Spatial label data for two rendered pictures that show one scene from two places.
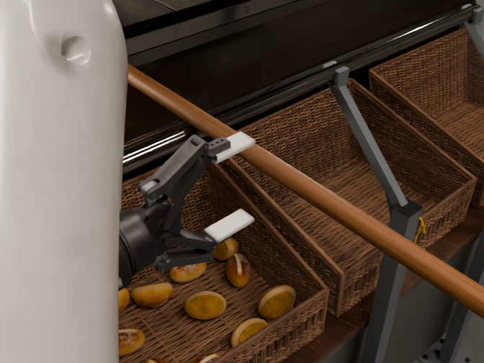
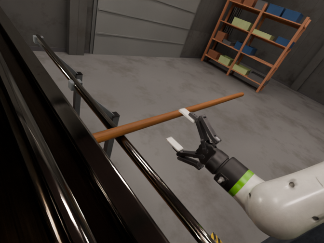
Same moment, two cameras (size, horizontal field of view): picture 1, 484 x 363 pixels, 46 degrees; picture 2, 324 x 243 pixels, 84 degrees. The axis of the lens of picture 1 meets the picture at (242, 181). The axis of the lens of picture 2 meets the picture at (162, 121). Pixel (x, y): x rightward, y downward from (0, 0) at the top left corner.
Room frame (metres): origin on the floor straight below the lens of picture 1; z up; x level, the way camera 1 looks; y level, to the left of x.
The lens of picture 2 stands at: (0.82, 0.51, 1.56)
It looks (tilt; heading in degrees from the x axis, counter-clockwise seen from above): 34 degrees down; 255
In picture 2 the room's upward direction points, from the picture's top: 22 degrees clockwise
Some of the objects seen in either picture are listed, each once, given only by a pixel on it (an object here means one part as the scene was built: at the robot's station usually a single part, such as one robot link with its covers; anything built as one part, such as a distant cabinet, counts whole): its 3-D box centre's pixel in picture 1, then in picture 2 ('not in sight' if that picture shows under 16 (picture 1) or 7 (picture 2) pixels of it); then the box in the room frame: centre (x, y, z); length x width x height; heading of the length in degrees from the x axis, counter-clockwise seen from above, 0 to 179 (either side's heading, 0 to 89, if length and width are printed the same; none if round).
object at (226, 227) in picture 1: (229, 225); (174, 143); (0.62, 0.02, 1.13); 0.07 x 0.03 x 0.01; 131
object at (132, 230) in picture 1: (147, 232); (210, 156); (0.53, 0.12, 1.20); 0.09 x 0.07 x 0.08; 131
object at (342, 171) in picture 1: (344, 182); not in sight; (1.24, -0.28, 0.72); 0.56 x 0.49 x 0.28; 131
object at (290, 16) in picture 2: not in sight; (248, 42); (-2.46, -5.55, 1.13); 2.39 x 0.65 x 2.26; 130
